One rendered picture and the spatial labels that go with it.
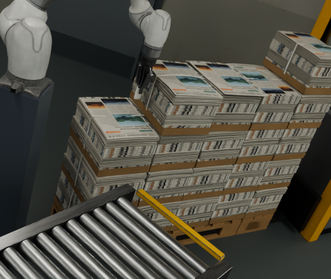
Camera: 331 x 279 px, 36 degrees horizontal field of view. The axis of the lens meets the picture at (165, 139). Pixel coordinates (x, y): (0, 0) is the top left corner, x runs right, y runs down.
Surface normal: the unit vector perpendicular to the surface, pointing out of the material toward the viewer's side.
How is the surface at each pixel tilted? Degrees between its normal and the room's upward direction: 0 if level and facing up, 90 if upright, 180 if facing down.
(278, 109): 90
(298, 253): 0
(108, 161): 90
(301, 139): 90
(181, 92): 1
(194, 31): 90
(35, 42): 70
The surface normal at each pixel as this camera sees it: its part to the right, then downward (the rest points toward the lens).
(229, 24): -0.13, 0.47
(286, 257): 0.29, -0.83
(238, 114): 0.46, 0.56
